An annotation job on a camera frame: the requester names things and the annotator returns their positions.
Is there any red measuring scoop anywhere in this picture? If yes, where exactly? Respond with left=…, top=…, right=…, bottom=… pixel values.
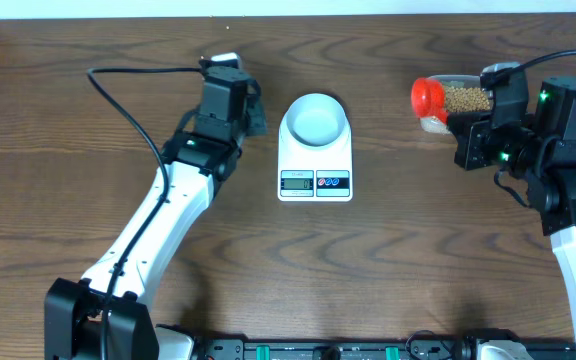
left=411, top=77, right=448, bottom=124

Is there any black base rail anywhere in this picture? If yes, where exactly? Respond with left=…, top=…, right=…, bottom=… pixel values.
left=157, top=327, right=576, bottom=360

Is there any grey bowl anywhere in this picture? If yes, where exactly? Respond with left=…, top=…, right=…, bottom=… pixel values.
left=283, top=93, right=349, bottom=147

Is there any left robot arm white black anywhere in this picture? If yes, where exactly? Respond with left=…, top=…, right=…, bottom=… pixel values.
left=44, top=54, right=266, bottom=359

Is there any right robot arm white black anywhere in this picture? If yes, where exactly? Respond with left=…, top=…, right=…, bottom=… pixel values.
left=447, top=76, right=576, bottom=345

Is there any white digital kitchen scale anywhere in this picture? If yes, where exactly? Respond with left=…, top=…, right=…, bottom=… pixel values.
left=277, top=116, right=353, bottom=202

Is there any clear plastic container of beans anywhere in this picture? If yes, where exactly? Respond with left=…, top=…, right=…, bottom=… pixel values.
left=416, top=75, right=493, bottom=135

